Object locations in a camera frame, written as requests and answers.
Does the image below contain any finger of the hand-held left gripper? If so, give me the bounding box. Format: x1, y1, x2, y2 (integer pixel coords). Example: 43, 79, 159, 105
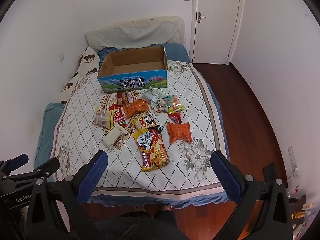
15, 158, 60, 182
0, 153, 29, 178

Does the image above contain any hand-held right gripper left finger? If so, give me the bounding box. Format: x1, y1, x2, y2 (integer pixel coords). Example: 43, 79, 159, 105
26, 150, 108, 240

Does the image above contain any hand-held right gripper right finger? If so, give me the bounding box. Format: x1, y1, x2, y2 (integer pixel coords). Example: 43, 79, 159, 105
211, 150, 293, 240

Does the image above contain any orange snack packet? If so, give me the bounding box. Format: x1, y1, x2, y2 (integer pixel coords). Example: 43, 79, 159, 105
166, 121, 192, 144
122, 99, 150, 120

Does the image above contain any yellow panda snack packet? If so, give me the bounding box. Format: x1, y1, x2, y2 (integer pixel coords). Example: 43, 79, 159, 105
130, 112, 157, 132

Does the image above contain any blue pillow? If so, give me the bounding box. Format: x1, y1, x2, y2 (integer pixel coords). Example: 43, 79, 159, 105
34, 102, 67, 170

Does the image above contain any black floor item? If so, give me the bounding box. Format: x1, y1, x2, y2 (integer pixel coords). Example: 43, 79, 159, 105
264, 163, 279, 180

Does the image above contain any clear beige snack packet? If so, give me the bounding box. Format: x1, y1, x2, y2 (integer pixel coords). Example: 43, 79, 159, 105
92, 114, 110, 127

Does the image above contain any red and green snack packet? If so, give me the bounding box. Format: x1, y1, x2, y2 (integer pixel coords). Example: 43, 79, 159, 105
109, 104, 128, 128

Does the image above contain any instant noodle packet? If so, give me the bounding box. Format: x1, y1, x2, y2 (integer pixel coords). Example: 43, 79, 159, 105
132, 126, 170, 172

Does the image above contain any flower printed bedspread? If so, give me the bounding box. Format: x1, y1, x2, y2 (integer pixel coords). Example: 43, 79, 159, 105
51, 60, 229, 202

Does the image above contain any red-brown snack packet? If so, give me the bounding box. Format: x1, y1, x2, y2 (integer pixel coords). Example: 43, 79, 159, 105
116, 91, 135, 105

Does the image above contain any pale green candy packet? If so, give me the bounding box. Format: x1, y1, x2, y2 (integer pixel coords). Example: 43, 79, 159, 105
167, 104, 186, 115

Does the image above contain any pile of floor clutter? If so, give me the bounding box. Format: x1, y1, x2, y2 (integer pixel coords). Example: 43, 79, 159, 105
287, 195, 315, 232

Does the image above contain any small white snack packet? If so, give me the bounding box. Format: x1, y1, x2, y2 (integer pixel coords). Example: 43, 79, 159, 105
154, 100, 169, 116

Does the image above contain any colourful candy packet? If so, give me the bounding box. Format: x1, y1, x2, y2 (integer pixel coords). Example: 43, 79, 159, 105
164, 94, 182, 107

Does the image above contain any grey-white snack packet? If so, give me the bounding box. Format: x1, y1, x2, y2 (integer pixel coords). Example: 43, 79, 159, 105
142, 87, 164, 105

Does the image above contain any bear print pillow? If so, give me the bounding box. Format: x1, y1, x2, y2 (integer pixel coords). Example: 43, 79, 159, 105
59, 47, 100, 104

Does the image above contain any blue bed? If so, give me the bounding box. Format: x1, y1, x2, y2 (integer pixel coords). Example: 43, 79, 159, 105
34, 42, 229, 207

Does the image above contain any white headboard cushion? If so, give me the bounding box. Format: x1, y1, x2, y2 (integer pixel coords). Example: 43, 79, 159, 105
85, 16, 185, 50

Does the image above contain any white door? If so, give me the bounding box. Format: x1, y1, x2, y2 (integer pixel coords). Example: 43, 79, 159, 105
192, 0, 244, 64

